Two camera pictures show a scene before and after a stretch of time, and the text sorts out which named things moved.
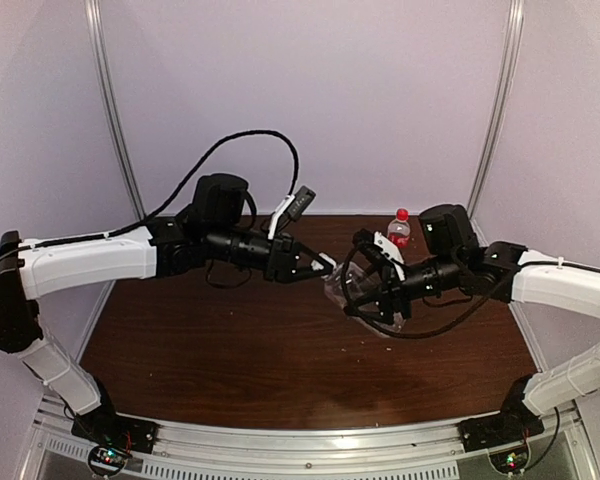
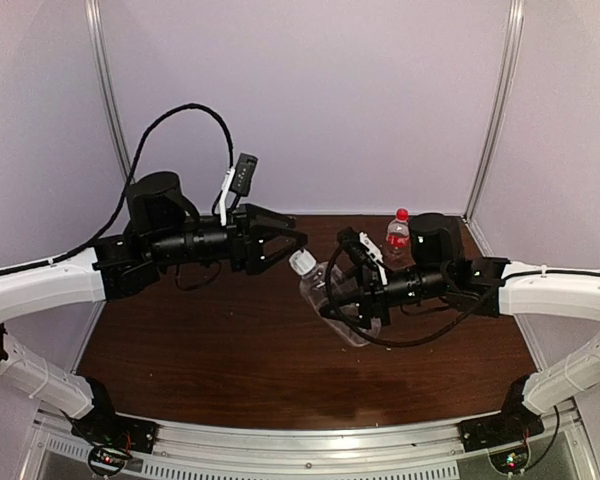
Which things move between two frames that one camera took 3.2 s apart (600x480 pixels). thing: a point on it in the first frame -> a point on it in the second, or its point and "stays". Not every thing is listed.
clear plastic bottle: (357, 277) -> (316, 288)
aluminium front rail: (203, 451) stays
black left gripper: (282, 256) -> (249, 256)
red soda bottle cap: (402, 214) stays
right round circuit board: (510, 461) stays
